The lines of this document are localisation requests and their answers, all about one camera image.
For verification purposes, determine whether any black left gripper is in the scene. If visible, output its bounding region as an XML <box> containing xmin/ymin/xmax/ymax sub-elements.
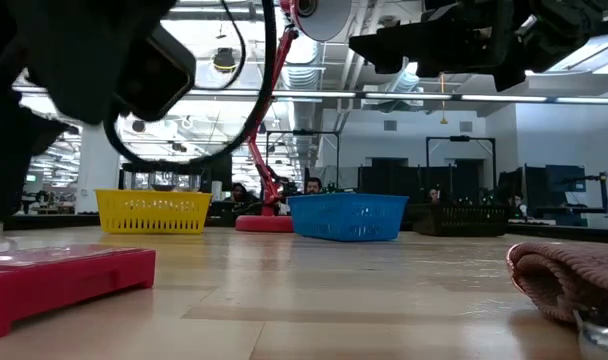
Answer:
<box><xmin>0</xmin><ymin>0</ymin><xmax>180</xmax><ymax>232</ymax></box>

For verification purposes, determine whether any small red box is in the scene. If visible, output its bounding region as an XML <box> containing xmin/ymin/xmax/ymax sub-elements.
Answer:
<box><xmin>0</xmin><ymin>244</ymin><xmax>157</xmax><ymax>341</ymax></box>

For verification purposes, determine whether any black plastic basket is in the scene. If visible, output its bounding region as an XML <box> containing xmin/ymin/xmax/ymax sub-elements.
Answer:
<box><xmin>412</xmin><ymin>201</ymin><xmax>510</xmax><ymax>238</ymax></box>

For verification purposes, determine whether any black background gantry frame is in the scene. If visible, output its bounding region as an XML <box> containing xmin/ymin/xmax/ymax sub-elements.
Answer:
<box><xmin>424</xmin><ymin>134</ymin><xmax>498</xmax><ymax>201</ymax></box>

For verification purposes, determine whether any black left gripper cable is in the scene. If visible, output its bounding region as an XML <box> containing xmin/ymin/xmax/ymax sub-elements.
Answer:
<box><xmin>102</xmin><ymin>0</ymin><xmax>279</xmax><ymax>175</ymax></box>

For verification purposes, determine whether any silver ventilation duct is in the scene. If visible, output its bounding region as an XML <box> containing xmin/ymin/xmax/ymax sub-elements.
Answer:
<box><xmin>378</xmin><ymin>57</ymin><xmax>435</xmax><ymax>96</ymax></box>

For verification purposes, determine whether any pink knitted cloth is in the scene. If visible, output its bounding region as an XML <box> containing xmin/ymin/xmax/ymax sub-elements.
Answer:
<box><xmin>506</xmin><ymin>241</ymin><xmax>608</xmax><ymax>360</ymax></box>

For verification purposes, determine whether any blue background screen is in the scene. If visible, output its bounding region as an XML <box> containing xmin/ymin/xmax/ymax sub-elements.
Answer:
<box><xmin>545</xmin><ymin>164</ymin><xmax>588</xmax><ymax>194</ymax></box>

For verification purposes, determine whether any hourglass with green sand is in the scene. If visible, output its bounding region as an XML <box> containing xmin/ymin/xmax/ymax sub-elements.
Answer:
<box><xmin>121</xmin><ymin>162</ymin><xmax>152</xmax><ymax>191</ymax></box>

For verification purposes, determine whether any hourglass with blue sand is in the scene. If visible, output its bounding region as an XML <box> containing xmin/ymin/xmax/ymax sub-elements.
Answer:
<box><xmin>150</xmin><ymin>169</ymin><xmax>180</xmax><ymax>193</ymax></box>

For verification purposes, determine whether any horizontal rig frame bar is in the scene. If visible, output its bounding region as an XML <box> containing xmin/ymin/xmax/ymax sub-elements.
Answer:
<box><xmin>13</xmin><ymin>84</ymin><xmax>608</xmax><ymax>105</ymax></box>

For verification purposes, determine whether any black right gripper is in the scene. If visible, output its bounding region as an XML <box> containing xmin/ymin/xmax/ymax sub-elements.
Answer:
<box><xmin>348</xmin><ymin>0</ymin><xmax>518</xmax><ymax>80</ymax></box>

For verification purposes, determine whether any black computer monitor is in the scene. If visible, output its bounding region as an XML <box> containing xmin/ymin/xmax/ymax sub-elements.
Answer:
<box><xmin>201</xmin><ymin>154</ymin><xmax>234</xmax><ymax>194</ymax></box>

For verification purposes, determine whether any blue plastic basket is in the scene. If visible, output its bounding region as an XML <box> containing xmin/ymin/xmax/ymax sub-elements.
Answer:
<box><xmin>287</xmin><ymin>192</ymin><xmax>410</xmax><ymax>243</ymax></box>

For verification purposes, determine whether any black table frame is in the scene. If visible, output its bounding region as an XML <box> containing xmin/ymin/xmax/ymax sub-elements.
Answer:
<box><xmin>3</xmin><ymin>212</ymin><xmax>608</xmax><ymax>245</ymax></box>

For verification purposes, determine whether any black ceiling fixture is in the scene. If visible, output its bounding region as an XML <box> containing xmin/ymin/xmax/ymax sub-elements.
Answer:
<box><xmin>212</xmin><ymin>46</ymin><xmax>238</xmax><ymax>72</ymax></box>

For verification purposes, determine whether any yellow plastic basket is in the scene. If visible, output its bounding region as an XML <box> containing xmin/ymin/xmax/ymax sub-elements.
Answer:
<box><xmin>94</xmin><ymin>188</ymin><xmax>214</xmax><ymax>236</ymax></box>

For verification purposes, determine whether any white building column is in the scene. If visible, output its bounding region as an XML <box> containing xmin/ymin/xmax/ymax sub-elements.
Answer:
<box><xmin>75</xmin><ymin>122</ymin><xmax>123</xmax><ymax>215</ymax></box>

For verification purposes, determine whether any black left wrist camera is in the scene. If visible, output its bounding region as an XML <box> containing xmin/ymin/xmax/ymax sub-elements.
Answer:
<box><xmin>114</xmin><ymin>23</ymin><xmax>198</xmax><ymax>124</ymax></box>

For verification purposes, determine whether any red desk lamp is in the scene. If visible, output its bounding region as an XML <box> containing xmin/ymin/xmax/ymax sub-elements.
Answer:
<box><xmin>235</xmin><ymin>0</ymin><xmax>356</xmax><ymax>234</ymax></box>

